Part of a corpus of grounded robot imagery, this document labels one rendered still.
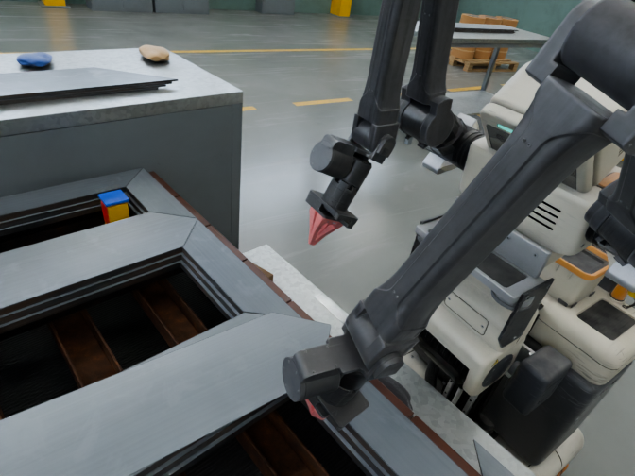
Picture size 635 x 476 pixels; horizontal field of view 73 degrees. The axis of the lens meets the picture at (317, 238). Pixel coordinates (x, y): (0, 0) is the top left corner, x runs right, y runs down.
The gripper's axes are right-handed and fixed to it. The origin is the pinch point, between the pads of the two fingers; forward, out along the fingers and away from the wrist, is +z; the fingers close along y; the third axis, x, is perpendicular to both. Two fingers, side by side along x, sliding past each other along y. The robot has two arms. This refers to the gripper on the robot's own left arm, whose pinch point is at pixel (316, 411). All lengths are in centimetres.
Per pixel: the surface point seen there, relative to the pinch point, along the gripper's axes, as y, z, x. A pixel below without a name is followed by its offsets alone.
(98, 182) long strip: -89, 25, -1
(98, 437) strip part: -16.2, 6.0, -28.5
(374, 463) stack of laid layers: 11.7, -0.5, 2.7
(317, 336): -11.9, 3.7, 11.7
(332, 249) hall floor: -82, 109, 128
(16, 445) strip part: -21.8, 7.7, -37.8
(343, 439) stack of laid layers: 6.0, 2.6, 2.4
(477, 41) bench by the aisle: -176, 31, 355
